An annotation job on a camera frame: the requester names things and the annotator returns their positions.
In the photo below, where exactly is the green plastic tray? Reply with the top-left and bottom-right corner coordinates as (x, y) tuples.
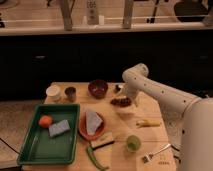
(17, 104), (80, 165)

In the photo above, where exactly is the green cup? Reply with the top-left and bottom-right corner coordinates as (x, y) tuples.
(126, 135), (141, 152)

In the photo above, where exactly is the wooden post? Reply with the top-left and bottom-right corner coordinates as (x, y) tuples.
(60, 0), (72, 31)
(122, 0), (134, 29)

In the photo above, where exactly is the grey folded cloth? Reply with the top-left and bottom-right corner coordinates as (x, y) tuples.
(86, 109), (103, 135)

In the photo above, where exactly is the yellow banana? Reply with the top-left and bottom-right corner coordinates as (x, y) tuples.
(136, 120), (161, 128)

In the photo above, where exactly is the green chili pepper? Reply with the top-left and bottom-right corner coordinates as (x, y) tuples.
(86, 146), (109, 171)

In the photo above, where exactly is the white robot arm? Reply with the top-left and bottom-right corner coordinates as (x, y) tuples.
(122, 63), (213, 171)

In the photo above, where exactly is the black chair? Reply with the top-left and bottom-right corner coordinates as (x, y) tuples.
(174, 0), (208, 22)

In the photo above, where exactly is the dark red bowl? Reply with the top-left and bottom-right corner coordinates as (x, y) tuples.
(88, 79), (108, 99)

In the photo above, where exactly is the white round container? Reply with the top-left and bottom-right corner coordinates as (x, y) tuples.
(46, 85), (61, 101)

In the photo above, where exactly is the silver fork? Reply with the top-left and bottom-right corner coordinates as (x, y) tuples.
(142, 144), (171, 163)

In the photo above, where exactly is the blue-grey sponge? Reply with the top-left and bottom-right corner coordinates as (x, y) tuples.
(49, 120), (70, 137)

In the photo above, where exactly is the black cable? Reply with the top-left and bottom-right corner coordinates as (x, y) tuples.
(171, 143), (183, 164)

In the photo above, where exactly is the wooden post left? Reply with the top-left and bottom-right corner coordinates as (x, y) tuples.
(60, 0), (72, 31)

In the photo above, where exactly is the wooden block brush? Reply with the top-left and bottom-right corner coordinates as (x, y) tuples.
(90, 134), (114, 150)

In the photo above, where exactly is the wooden post right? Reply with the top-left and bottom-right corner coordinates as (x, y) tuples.
(122, 0), (134, 29)

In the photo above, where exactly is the dark red grape bunch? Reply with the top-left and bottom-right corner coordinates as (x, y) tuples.
(111, 97), (132, 107)

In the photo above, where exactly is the orange fruit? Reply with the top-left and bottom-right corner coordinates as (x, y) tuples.
(39, 115), (53, 128)

